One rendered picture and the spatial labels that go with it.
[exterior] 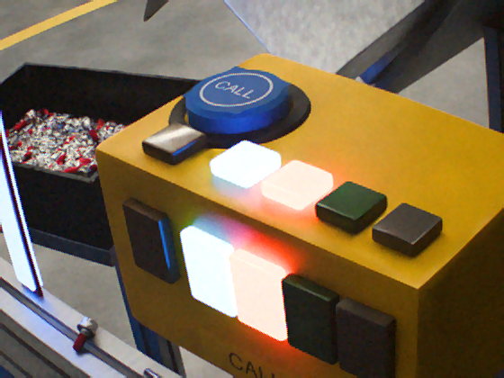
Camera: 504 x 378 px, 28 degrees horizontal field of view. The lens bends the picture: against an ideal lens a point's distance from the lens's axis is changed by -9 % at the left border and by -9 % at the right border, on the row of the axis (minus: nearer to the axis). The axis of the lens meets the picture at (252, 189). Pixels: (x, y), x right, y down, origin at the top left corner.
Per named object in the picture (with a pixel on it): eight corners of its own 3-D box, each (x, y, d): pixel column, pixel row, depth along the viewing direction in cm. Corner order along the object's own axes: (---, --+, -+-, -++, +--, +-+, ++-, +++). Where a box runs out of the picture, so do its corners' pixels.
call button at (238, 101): (313, 116, 42) (309, 77, 41) (241, 161, 40) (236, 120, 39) (239, 92, 45) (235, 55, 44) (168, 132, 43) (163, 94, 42)
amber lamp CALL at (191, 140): (209, 146, 40) (207, 131, 40) (173, 167, 39) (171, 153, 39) (176, 133, 41) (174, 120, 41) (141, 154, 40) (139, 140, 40)
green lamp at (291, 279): (344, 358, 36) (340, 292, 34) (333, 367, 36) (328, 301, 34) (298, 337, 37) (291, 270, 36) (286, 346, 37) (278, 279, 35)
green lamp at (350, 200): (389, 209, 35) (388, 193, 35) (355, 236, 34) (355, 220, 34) (348, 193, 36) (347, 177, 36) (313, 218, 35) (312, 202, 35)
